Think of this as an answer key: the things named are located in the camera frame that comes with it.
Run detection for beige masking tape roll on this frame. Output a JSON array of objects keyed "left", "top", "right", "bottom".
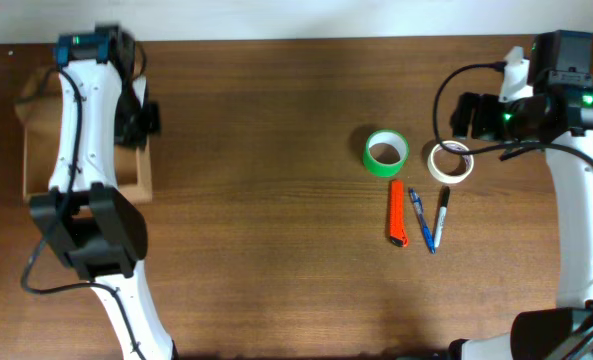
[{"left": 427, "top": 140, "right": 474, "bottom": 184}]

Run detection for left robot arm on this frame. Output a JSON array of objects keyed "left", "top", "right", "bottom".
[{"left": 20, "top": 24, "right": 179, "bottom": 359}]

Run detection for blue ballpoint pen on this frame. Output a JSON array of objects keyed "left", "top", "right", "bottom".
[{"left": 408, "top": 188, "right": 436, "bottom": 254}]

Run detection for orange utility knife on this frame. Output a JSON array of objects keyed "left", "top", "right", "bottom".
[{"left": 389, "top": 180, "right": 409, "bottom": 248}]

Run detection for black and white marker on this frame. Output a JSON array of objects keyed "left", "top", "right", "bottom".
[{"left": 433, "top": 186, "right": 451, "bottom": 248}]

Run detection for brown cardboard box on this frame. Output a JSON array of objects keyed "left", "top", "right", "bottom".
[{"left": 14, "top": 67, "right": 153, "bottom": 204}]

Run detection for green tape roll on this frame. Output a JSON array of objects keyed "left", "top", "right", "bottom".
[{"left": 362, "top": 130, "right": 410, "bottom": 177}]

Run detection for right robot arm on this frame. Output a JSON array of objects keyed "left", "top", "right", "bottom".
[{"left": 448, "top": 30, "right": 593, "bottom": 359}]

